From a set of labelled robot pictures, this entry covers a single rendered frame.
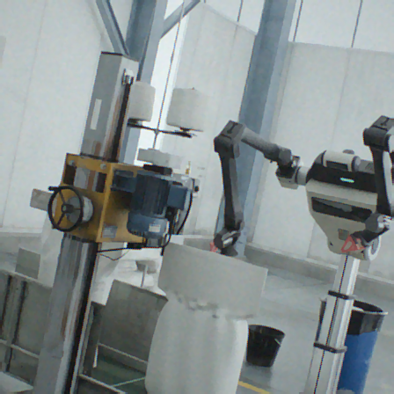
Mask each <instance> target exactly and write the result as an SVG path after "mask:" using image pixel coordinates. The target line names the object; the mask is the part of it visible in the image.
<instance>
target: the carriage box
mask: <svg viewBox="0 0 394 394"><path fill-rule="evenodd" d="M77 167H79V168H83V169H86V170H90V171H96V172H98V171H100V172H103V173H107V176H106V184H105V189H104V193H96V192H93V191H90V190H86V189H83V188H79V187H76V189H77V190H78V191H79V192H80V194H82V195H83V196H86V197H88V198H89V199H91V202H92V205H93V215H92V217H91V219H90V221H87V222H86V223H80V224H79V225H78V226H77V227H76V229H75V230H73V231H71V232H67V233H69V234H73V235H76V236H78V237H83V238H86V239H92V240H94V241H95V242H131V243H144V242H145V238H144V237H138V236H135V235H132V234H130V233H129V232H128V229H127V222H128V214H129V211H133V209H132V208H131V207H130V205H131V200H132V196H133V193H119V192H113V191H112V188H113V187H112V185H113V177H114V170H122V171H133V172H134V173H135V174H134V176H135V177H136V174H138V173H137V170H142V167H140V166H137V165H132V164H125V163H122V162H119V163H117V164H116V163H110V164H109V163H105V162H101V161H97V160H94V159H90V158H86V157H80V156H79V154H75V153H66V156H65V160H64V165H63V169H62V176H61V181H60V185H59V186H63V185H71V186H74V182H75V177H76V171H77ZM62 195H63V197H64V200H65V201H67V199H68V198H70V197H71V196H73V195H76V193H74V192H73V191H71V190H69V189H65V190H62ZM61 205H62V199H61V196H60V194H59V193H58V199H57V203H56V208H55V216H54V219H55V221H56V223H58V222H59V218H60V216H61V215H62V212H61ZM74 224H75V223H73V222H71V221H69V220H68V219H67V218H66V216H64V217H63V218H62V220H61V222H60V224H59V226H60V227H62V228H68V227H71V226H72V225H74ZM105 226H118V227H117V231H116V236H115V238H105V237H103V232H104V228H105Z"/></svg>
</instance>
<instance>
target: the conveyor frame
mask: <svg viewBox="0 0 394 394"><path fill-rule="evenodd" d="M6 343H7V340H4V339H1V338H0V372H3V371H2V370H1V369H2V365H3V361H4V358H5V355H6V350H7V345H6ZM10 347H11V348H12V351H11V358H10V364H9V372H4V373H5V374H7V375H9V376H12V377H14V378H16V379H18V380H19V381H21V382H23V383H27V384H28V385H30V386H32V387H33V386H34V380H35V376H36V372H37V369H36V368H37V365H38V363H39V358H40V356H39V355H37V354H34V353H32V352H29V351H27V350H25V349H24V348H22V347H19V346H16V345H14V344H12V345H11V346H10ZM97 354H101V355H104V356H105V357H107V358H110V359H111V360H114V361H117V362H119V363H122V364H124V365H127V366H129V367H130V368H134V369H137V370H141V371H142V372H145V373H147V368H148V362H147V361H144V360H141V359H139V358H136V357H134V356H132V355H130V354H124V353H122V352H120V351H117V350H115V349H112V348H110V347H108V346H105V345H103V344H100V343H98V350H97ZM78 377H79V378H80V380H79V385H78V386H79V389H78V393H77V394H127V393H125V392H123V391H121V390H117V389H115V388H114V387H112V386H110V385H107V384H105V383H102V382H100V381H96V380H94V379H92V378H90V377H88V376H84V375H82V374H80V375H78Z"/></svg>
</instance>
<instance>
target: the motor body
mask: <svg viewBox="0 0 394 394"><path fill-rule="evenodd" d="M137 173H138V174H136V178H137V181H136V182H135V185H136V188H135V191H134V193H133V196H132V200H131V205H130V207H131V208H132V209H133V211H129V214H128V222H127V229H128V232H129V233H130V234H132V235H135V236H138V237H144V238H148V239H160V238H162V235H163V234H164V229H165V225H166V224H167V223H168V222H167V219H166V218H164V215H165V210H167V208H168V207H166V206H165V203H164V202H165V197H166V194H167V190H168V186H170V185H172V183H173V181H175V177H173V176H169V175H164V174H161V173H160V174H159V173H154V172H153V171H145V170H137Z"/></svg>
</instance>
